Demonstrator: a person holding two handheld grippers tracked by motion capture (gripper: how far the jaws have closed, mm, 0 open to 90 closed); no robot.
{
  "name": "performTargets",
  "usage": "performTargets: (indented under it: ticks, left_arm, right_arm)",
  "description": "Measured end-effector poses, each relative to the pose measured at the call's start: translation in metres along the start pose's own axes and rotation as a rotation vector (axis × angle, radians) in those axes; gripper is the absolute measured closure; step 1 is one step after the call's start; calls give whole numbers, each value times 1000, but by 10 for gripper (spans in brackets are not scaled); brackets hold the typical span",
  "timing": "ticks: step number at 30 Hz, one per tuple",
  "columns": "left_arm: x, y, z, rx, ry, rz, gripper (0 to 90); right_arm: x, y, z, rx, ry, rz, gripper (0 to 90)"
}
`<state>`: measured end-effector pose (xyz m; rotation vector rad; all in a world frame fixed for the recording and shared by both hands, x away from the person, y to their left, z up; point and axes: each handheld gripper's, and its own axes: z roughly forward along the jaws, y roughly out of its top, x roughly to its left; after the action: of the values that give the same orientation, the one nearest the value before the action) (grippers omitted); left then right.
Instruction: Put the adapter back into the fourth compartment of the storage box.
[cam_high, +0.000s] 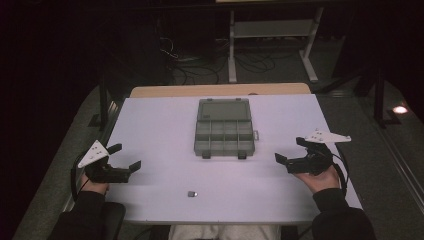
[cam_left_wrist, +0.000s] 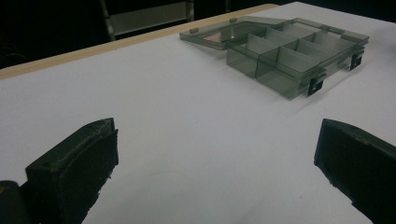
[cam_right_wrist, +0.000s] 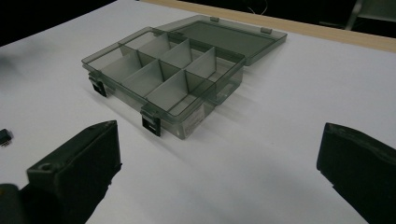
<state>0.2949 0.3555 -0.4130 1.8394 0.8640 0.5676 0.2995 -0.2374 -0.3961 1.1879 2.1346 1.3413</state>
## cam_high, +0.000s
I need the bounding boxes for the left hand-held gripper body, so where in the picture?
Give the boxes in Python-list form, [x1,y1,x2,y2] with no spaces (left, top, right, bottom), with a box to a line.
[77,139,132,184]

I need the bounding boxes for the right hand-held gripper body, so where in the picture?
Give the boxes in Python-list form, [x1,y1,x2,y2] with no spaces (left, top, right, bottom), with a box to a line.
[285,128,353,177]

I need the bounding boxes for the person's left hand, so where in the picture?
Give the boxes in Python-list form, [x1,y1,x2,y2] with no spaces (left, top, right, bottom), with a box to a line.
[80,172,110,195]

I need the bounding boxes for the person's right hand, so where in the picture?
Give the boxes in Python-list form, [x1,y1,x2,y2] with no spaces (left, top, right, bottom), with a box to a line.
[294,164,341,195]

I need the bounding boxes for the black metal stand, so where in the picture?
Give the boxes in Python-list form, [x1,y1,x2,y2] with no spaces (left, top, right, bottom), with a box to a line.
[372,64,403,130]
[88,74,113,132]

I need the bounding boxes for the grey plastic compartment box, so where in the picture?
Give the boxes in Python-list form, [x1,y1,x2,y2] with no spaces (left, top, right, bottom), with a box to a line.
[193,97,260,160]

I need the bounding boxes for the left hand-held gripper cable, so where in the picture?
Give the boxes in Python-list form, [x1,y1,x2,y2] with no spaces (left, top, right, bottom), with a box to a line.
[69,154,91,202]

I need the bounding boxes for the hand-held gripper cable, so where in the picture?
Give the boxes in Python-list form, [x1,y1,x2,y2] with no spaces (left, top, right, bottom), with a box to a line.
[69,154,91,202]
[328,151,350,198]

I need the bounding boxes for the right hand-held gripper cable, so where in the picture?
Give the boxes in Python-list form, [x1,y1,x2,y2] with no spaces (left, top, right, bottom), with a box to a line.
[328,151,350,198]

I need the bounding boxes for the white metal desk frame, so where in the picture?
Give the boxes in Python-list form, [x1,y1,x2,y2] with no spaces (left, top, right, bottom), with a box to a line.
[227,6,325,84]

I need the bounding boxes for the black cables on floor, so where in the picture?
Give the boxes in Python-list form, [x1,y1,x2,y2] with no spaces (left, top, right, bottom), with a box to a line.
[156,36,288,86]

